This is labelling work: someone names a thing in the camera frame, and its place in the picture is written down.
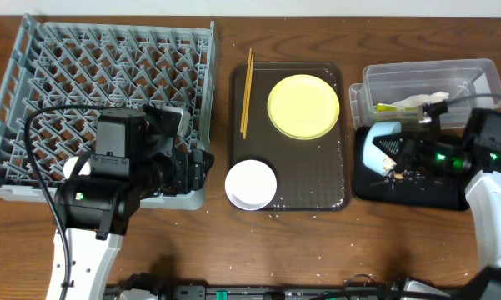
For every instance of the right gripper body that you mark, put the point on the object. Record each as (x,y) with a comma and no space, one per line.
(434,157)

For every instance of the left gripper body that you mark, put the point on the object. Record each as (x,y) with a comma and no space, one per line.
(190,169)

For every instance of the light blue bowl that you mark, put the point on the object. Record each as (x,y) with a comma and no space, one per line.
(373,148)

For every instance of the rice and nutshell pile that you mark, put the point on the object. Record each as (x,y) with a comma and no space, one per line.
(394,168)

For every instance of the green snack wrapper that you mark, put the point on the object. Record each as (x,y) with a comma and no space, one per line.
(387,108)

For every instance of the white napkin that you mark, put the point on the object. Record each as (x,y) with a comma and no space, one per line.
(421,99)

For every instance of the pink bowl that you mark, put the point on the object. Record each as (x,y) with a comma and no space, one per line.
(250,185)

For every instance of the wooden chopstick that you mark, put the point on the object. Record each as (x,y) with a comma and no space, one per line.
(245,95)
(248,102)

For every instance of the white cup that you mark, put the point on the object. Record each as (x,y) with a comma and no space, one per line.
(76,165)

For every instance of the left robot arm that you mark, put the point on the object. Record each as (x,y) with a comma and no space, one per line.
(134,159)

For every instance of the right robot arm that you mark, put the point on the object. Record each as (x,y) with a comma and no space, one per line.
(475,161)

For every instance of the black tray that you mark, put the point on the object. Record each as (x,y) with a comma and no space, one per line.
(414,189)

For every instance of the clear plastic bin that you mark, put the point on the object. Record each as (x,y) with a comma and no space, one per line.
(390,83)

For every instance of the dark brown serving tray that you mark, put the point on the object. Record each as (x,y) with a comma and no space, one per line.
(312,175)

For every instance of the yellow plate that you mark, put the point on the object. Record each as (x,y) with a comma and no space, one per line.
(303,107)

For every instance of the grey dish rack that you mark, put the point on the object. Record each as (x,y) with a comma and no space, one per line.
(58,66)

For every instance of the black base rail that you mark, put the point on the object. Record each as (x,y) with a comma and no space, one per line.
(146,286)

